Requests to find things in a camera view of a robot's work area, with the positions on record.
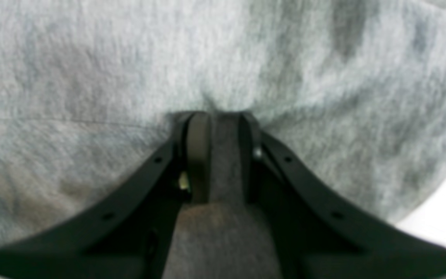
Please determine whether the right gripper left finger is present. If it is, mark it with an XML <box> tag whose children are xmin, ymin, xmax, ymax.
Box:
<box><xmin>0</xmin><ymin>112</ymin><xmax>212</xmax><ymax>279</ymax></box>

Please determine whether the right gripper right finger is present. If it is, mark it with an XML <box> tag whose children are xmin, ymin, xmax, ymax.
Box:
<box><xmin>238</xmin><ymin>112</ymin><xmax>446</xmax><ymax>279</ymax></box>

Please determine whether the grey t-shirt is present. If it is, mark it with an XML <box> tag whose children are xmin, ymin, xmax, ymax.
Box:
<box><xmin>0</xmin><ymin>0</ymin><xmax>446</xmax><ymax>279</ymax></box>

